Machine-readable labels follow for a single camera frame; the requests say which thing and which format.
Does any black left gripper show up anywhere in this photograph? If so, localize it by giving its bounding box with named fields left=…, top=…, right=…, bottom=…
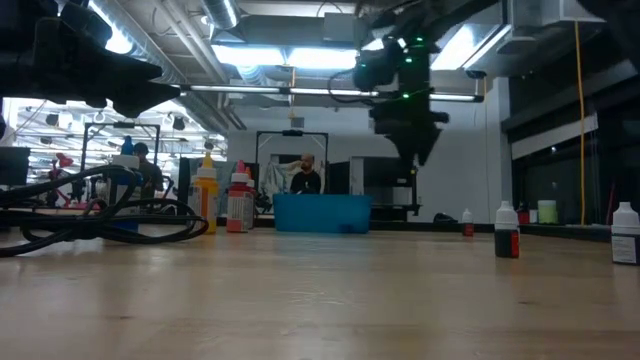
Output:
left=0, top=0, right=182, bottom=119

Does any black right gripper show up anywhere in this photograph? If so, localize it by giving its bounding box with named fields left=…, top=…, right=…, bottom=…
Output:
left=369, top=47, right=450, bottom=167

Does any large blue food coloring bottle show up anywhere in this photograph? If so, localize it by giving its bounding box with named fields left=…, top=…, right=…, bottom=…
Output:
left=107, top=135, right=144, bottom=232

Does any blue plastic bin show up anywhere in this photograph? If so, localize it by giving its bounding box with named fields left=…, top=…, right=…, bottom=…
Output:
left=272, top=194, right=373, bottom=235

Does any large yellow food coloring bottle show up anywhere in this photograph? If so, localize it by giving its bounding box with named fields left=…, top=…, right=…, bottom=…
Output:
left=192, top=152, right=220, bottom=235

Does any large red food coloring bottle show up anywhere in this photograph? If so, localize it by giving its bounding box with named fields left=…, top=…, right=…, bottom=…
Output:
left=244, top=166, right=257, bottom=230

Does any large pink food coloring bottle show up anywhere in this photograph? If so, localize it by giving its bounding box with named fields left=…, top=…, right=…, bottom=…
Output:
left=226, top=159, right=254, bottom=234

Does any black cabinet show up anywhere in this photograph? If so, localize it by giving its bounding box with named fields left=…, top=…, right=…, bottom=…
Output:
left=349, top=155, right=422, bottom=221

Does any person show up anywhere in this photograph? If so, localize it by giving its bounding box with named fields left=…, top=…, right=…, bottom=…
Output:
left=132, top=142, right=165, bottom=200
left=289, top=153, right=323, bottom=196

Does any black monitor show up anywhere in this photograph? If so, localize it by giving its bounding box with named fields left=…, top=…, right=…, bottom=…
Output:
left=0, top=146, right=31, bottom=187

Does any long fluorescent light fixture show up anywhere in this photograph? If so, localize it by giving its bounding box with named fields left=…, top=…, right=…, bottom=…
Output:
left=179, top=83, right=485, bottom=104

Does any grey cloth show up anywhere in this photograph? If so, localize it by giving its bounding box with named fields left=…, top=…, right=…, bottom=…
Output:
left=263, top=158, right=301, bottom=201

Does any pale green cup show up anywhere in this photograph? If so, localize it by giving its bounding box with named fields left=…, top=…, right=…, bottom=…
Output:
left=537, top=199, right=558, bottom=225

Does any black gantry frame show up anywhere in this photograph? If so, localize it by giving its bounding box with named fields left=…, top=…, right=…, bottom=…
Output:
left=79, top=121, right=162, bottom=201
left=254, top=129, right=330, bottom=166

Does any black aluminium table frame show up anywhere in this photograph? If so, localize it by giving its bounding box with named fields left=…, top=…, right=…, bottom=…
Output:
left=214, top=217, right=640, bottom=246

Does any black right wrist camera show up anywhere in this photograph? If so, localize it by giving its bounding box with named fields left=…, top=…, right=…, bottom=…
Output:
left=352, top=49, right=401, bottom=91

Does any black power cable with plug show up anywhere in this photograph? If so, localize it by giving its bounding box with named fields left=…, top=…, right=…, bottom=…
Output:
left=0, top=164, right=210, bottom=259

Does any round metal air duct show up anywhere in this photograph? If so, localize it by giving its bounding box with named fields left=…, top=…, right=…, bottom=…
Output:
left=199, top=0, right=241, bottom=30

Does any thin yellow cord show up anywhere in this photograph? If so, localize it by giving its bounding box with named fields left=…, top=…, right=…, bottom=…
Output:
left=573, top=19, right=587, bottom=226

